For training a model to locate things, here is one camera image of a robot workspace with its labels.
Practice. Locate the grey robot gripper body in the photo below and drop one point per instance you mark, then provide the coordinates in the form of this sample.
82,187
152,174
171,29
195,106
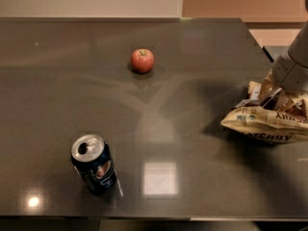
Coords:
286,73

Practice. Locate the brown chip bag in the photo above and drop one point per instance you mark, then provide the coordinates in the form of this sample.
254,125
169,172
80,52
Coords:
277,117

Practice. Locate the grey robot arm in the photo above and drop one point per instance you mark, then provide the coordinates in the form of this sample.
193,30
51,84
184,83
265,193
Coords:
298,50

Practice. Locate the blue pepsi can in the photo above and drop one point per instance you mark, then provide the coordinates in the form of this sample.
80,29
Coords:
91,157

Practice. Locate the red apple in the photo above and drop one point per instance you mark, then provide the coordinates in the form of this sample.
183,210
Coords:
142,60

